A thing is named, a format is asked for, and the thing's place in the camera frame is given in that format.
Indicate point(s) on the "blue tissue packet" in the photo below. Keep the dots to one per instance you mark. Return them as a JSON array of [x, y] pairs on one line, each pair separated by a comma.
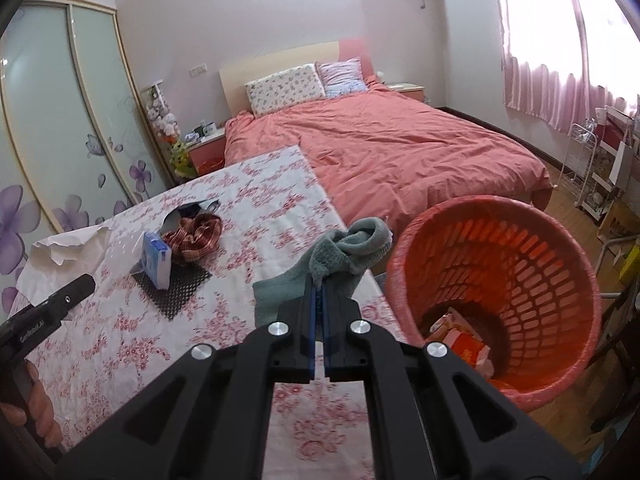
[[156, 260]]

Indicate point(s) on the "white wire rack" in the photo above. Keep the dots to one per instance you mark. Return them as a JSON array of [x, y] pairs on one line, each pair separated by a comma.
[[578, 157]]

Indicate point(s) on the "pink window curtain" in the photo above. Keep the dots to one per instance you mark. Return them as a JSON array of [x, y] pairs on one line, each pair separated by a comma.
[[564, 59]]

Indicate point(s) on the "red plastic laundry basket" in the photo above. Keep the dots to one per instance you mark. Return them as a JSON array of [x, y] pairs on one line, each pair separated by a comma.
[[516, 275]]

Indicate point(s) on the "red plaid cloth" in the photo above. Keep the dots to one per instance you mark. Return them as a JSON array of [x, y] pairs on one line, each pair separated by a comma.
[[194, 238]]

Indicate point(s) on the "red instant noodle cup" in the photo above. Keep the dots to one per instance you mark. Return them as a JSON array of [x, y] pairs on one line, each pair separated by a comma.
[[460, 337]]

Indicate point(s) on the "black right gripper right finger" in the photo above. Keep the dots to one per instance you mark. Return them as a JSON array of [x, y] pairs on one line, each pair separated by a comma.
[[431, 416]]

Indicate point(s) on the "bed with coral duvet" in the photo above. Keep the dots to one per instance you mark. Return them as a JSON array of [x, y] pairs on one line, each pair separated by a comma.
[[378, 152]]

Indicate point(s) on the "person left hand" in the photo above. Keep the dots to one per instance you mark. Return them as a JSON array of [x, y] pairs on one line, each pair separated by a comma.
[[40, 410]]

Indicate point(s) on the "floral pink tablecloth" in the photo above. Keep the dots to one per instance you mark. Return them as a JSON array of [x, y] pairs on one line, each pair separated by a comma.
[[116, 342]]

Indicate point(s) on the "pink right nightstand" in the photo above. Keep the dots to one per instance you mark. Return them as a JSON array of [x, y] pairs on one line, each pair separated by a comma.
[[411, 91]]

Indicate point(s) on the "pink striped pillow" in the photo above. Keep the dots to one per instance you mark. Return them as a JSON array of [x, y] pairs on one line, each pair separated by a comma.
[[342, 77]]

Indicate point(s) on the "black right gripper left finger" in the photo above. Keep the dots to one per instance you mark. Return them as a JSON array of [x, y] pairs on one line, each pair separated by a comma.
[[207, 415]]

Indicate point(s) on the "floral white pillow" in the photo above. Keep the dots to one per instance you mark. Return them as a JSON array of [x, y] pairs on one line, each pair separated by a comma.
[[296, 85]]

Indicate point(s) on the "sliding wardrobe with flowers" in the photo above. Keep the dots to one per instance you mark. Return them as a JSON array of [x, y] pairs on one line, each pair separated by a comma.
[[76, 147]]

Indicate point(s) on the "pink left nightstand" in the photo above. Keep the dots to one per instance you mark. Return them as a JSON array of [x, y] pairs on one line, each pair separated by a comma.
[[208, 154]]

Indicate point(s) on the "white rolling cart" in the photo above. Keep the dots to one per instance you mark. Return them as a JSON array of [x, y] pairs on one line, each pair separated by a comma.
[[614, 144]]

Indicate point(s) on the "pink nightstand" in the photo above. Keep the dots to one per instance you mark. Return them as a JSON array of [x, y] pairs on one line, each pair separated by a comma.
[[208, 154], [411, 91]]

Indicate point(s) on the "black mesh anti-slip mat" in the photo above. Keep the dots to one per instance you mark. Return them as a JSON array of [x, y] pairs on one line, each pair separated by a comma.
[[184, 282]]

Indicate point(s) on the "white crumpled paper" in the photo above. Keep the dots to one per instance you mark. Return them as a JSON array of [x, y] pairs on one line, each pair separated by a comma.
[[59, 259]]

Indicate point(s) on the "stuffed toy display rack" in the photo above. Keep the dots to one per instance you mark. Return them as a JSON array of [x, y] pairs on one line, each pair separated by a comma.
[[167, 134]]

